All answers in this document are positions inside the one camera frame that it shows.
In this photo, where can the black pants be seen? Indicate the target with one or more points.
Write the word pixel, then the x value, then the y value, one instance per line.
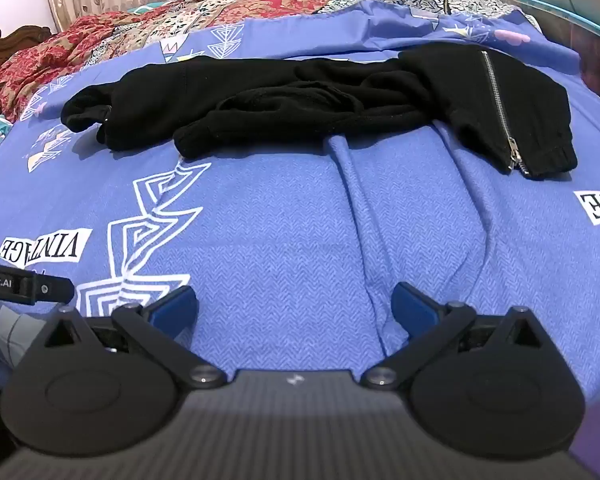
pixel 280 100

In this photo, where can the red patchwork quilt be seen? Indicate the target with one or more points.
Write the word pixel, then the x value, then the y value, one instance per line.
pixel 290 2

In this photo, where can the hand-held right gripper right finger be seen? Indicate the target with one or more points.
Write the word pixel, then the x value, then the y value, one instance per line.
pixel 411 306

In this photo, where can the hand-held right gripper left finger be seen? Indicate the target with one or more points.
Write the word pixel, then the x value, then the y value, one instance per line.
pixel 177 305

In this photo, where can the blue printed bedsheet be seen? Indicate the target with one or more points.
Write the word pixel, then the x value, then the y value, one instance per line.
pixel 290 230

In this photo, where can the carved wooden headboard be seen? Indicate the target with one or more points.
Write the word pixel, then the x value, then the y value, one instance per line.
pixel 5 55

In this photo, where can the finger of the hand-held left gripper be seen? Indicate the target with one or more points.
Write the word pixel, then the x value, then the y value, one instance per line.
pixel 55 290

